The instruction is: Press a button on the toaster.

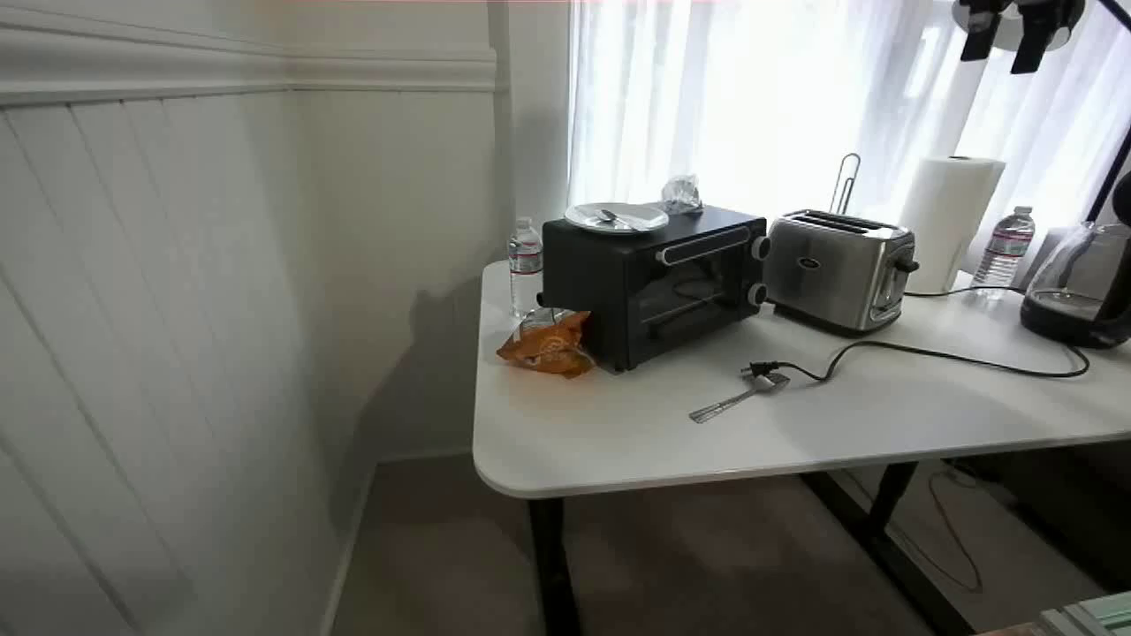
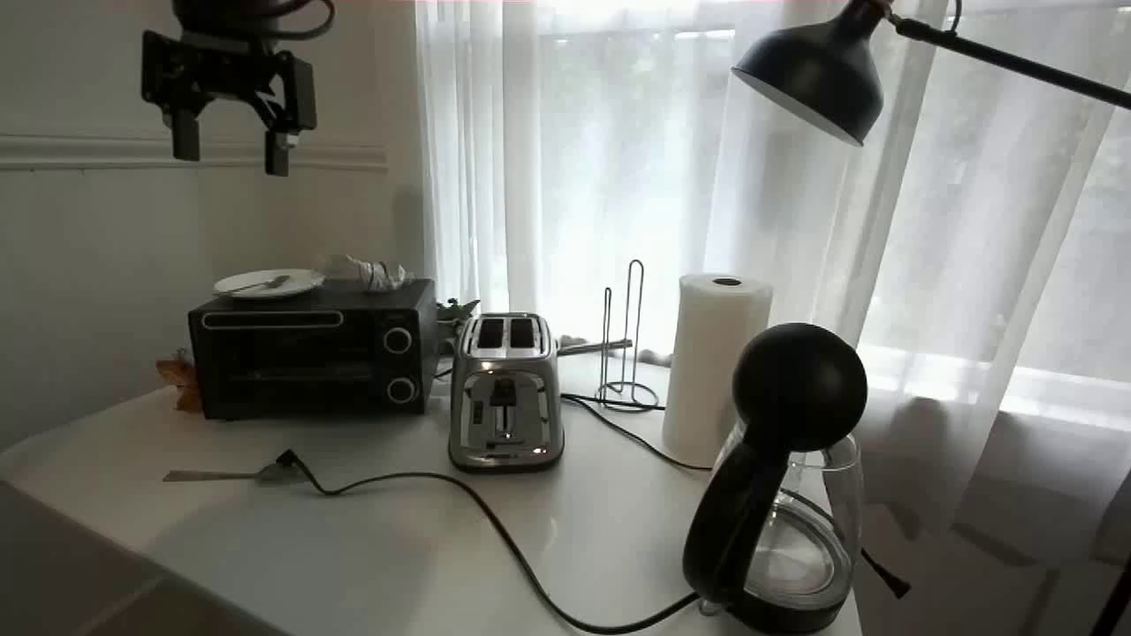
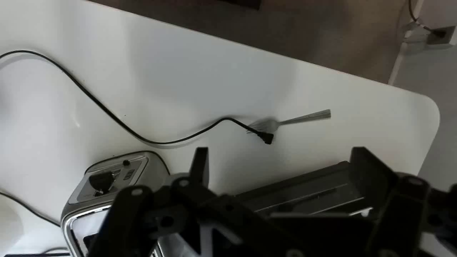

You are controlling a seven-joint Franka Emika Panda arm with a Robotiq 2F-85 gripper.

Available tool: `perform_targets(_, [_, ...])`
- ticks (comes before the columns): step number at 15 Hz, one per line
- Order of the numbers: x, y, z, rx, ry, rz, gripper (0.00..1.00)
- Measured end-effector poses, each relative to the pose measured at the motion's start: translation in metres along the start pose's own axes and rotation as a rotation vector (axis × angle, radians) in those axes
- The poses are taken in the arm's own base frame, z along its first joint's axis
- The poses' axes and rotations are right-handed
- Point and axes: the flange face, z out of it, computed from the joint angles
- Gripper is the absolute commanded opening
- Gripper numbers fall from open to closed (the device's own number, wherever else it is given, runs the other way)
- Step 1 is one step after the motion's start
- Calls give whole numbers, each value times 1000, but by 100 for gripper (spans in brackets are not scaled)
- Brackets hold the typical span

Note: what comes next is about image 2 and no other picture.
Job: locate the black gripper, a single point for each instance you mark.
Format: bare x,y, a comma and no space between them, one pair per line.
236,72

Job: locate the black toaster oven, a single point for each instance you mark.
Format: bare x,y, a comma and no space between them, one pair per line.
294,353

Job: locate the silver two-slot toaster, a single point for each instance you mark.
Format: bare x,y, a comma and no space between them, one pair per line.
506,401

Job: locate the small utensil on plate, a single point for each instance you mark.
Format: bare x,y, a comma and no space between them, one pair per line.
269,280

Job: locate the orange chips bag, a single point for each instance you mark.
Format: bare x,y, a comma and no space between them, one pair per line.
180,382

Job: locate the metal spoon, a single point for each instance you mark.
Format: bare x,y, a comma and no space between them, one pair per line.
216,474

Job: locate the white paper towel roll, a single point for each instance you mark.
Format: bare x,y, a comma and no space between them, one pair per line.
712,365

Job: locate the black desk lamp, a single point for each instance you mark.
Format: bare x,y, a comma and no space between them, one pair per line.
817,72

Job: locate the white sheer curtain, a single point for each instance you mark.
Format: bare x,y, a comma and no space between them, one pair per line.
1011,294

